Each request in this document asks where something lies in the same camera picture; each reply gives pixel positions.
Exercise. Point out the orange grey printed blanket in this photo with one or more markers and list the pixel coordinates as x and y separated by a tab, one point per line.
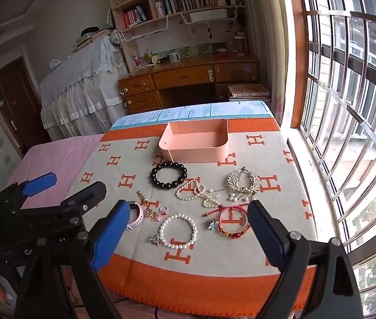
208	262

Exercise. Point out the blue flower hair clip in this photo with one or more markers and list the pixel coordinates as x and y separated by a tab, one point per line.
155	239

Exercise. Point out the row of red books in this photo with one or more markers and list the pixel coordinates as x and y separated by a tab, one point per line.
134	16

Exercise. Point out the pink rectangular tray box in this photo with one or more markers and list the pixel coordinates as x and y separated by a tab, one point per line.
191	153

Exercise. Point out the blue flower earring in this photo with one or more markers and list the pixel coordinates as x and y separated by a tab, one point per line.
212	223

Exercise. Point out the gold pearl safety pin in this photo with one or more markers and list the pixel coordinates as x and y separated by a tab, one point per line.
142	197

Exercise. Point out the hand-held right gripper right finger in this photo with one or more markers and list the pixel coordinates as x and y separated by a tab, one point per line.
267	236

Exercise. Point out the barred window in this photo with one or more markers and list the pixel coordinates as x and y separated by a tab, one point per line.
341	73

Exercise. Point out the pink bed sheet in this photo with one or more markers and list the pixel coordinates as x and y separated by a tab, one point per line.
51	156

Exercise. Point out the pile of books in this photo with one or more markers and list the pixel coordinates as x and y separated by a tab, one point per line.
88	40

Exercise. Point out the brown wooden door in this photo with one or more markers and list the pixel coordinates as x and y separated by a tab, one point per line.
11	86

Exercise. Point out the beige curtain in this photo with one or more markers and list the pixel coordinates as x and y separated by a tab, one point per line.
267	40

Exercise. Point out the pink pen holder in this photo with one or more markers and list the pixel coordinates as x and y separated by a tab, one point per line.
138	62

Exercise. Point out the wooden desk with drawers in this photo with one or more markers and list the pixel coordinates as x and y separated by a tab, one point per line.
184	76

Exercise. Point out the row of pale books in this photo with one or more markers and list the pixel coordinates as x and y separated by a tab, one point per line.
174	5

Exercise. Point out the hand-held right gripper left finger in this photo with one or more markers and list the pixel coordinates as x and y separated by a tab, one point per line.
108	236

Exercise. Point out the hanging dark keys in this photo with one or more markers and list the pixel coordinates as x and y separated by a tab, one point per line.
210	32

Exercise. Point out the white drawer latch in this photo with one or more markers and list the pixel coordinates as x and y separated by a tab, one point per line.
211	74

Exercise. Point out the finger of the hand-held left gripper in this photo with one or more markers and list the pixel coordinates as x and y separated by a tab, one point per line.
38	183
86	197

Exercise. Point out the white lace cover cloth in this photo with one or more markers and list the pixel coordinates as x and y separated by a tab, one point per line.
75	83

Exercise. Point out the blue patterned sheet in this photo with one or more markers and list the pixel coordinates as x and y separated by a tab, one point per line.
174	114

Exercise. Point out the white plastic tray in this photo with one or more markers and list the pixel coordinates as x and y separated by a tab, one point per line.
208	16

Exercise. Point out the stack of magazines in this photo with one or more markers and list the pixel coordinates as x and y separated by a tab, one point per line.
247	89

